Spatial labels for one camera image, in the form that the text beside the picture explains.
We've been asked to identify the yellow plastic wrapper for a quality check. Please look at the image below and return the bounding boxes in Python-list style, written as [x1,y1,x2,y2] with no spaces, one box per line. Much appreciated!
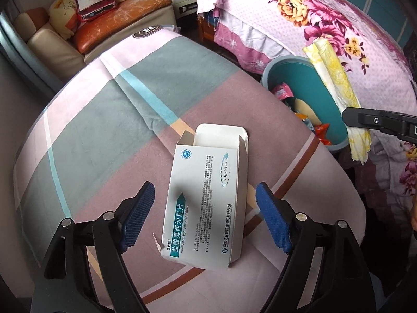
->
[302,39,372,162]

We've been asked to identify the teal plastic trash bin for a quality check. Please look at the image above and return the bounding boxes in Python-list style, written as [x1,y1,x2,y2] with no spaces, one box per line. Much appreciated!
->
[261,55,351,152]

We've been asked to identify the cream cartoon pillow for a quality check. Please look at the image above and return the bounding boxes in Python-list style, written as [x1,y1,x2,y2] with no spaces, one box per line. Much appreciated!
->
[48,0,80,41]

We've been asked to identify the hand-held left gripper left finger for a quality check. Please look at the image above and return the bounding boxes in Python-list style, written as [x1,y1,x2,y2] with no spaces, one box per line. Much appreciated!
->
[31,181,155,313]

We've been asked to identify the pink snack wrapper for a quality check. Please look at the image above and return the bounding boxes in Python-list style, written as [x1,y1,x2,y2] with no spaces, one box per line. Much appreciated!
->
[273,84,294,100]

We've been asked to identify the orange seat cushion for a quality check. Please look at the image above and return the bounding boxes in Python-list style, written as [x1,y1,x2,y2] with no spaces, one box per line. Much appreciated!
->
[72,0,173,54]

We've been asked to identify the white medicine box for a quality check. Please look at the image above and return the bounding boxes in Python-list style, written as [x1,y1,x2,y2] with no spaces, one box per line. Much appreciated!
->
[161,123,250,271]

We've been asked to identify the orange chocolate wafer packet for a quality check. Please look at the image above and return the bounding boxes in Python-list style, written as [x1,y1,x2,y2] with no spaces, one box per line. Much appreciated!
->
[313,122,333,146]

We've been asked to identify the cream leather sofa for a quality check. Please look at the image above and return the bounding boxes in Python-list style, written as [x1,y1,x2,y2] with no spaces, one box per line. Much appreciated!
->
[13,0,178,82]

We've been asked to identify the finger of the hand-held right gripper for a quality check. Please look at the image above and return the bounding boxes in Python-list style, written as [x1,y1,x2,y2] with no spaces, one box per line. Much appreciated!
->
[342,107,417,141]

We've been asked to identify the cream snack packet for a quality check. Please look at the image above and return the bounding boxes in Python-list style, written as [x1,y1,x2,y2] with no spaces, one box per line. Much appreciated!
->
[293,97,318,124]

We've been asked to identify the pink floral bedsheet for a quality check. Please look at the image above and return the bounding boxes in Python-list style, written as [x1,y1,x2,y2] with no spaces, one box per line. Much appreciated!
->
[195,0,417,209]

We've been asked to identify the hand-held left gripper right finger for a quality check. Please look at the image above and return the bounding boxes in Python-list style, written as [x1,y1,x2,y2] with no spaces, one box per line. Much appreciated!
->
[255,182,372,313]

